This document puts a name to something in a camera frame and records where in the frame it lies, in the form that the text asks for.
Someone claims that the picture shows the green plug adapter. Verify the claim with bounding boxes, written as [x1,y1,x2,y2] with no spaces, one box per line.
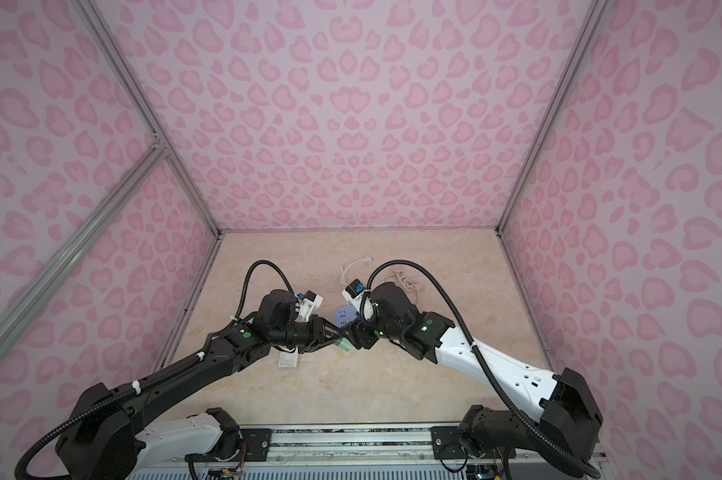
[334,338,353,352]

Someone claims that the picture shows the white plug adapter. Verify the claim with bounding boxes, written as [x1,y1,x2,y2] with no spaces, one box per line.
[278,351,299,369]

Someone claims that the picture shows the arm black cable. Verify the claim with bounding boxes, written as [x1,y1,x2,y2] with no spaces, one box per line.
[365,259,602,479]
[14,259,296,480]

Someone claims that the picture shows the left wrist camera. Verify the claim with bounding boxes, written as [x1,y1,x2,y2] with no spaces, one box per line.
[297,290,323,322]

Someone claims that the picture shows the blue square power strip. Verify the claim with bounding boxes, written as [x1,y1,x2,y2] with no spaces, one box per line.
[333,305,359,329]

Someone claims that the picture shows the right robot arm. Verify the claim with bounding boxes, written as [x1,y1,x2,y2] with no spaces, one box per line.
[342,280,603,478]

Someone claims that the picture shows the aluminium frame diagonal bar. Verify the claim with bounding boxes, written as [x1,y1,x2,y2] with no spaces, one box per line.
[0,141,166,363]

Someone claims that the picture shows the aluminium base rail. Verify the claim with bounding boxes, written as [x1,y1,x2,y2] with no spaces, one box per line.
[138,422,605,480]

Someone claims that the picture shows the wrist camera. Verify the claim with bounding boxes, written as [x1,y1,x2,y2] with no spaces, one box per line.
[297,290,323,322]
[342,279,374,321]

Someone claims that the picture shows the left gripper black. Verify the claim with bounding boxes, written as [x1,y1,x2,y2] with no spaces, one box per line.
[273,319,341,354]

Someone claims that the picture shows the white power strip cable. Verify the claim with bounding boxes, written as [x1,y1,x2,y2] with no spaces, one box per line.
[339,256,374,289]

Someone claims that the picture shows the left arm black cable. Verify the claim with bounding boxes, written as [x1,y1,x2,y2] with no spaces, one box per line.
[14,259,296,480]

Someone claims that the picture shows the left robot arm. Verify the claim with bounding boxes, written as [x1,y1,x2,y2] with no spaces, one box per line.
[55,290,341,479]

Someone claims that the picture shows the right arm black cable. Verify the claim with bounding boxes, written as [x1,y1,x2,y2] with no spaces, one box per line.
[365,259,602,479]

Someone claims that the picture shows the pink power strip cable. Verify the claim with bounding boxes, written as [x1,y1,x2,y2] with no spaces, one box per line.
[384,266,425,301]

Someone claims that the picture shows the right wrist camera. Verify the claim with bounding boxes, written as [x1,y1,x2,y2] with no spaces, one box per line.
[342,279,374,321]

